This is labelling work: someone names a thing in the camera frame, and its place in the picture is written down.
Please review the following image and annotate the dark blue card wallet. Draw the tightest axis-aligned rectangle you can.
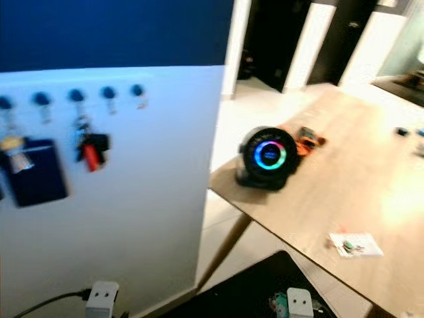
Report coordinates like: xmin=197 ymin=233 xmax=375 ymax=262
xmin=3 ymin=138 xmax=71 ymax=209

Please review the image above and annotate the black and red key fob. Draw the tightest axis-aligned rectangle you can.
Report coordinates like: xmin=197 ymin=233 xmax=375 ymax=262
xmin=77 ymin=119 xmax=111 ymax=172

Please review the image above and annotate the wooden table leg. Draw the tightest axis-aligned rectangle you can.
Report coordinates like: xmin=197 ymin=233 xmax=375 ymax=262
xmin=195 ymin=212 xmax=253 ymax=290

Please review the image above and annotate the black chair seat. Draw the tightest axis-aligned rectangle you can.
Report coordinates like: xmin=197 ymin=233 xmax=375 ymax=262
xmin=158 ymin=250 xmax=346 ymax=318

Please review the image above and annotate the dark door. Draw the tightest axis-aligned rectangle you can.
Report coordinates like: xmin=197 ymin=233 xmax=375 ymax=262
xmin=238 ymin=0 xmax=316 ymax=93

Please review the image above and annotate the orange and black gadget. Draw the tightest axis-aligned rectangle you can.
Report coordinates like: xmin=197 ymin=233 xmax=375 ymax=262
xmin=294 ymin=125 xmax=327 ymax=157

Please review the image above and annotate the clear plastic bag of parts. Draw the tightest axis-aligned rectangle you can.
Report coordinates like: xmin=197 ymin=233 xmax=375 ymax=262
xmin=329 ymin=231 xmax=386 ymax=260

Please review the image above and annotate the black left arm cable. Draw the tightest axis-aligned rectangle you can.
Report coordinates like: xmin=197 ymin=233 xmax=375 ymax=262
xmin=21 ymin=289 xmax=91 ymax=318

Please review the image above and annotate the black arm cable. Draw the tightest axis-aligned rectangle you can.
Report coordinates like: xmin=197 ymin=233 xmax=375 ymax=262
xmin=21 ymin=289 xmax=91 ymax=318
xmin=311 ymin=303 xmax=332 ymax=318

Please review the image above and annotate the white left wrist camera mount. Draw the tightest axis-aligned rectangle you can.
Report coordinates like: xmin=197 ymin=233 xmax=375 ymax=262
xmin=86 ymin=282 xmax=120 ymax=318

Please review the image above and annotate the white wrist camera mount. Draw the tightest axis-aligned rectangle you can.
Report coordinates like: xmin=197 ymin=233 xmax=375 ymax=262
xmin=287 ymin=288 xmax=314 ymax=318
xmin=86 ymin=282 xmax=120 ymax=318

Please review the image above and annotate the black round speaker, glowing ring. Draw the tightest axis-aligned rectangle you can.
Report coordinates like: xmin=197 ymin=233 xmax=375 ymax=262
xmin=235 ymin=125 xmax=299 ymax=192

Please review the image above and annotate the white door frame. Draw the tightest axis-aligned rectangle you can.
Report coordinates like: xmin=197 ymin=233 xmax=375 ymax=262
xmin=282 ymin=0 xmax=337 ymax=92

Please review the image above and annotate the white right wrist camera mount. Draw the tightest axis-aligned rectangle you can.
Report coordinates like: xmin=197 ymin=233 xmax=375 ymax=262
xmin=287 ymin=288 xmax=314 ymax=318

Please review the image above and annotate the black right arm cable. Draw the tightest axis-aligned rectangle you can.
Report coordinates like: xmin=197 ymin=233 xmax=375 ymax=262
xmin=311 ymin=303 xmax=332 ymax=318

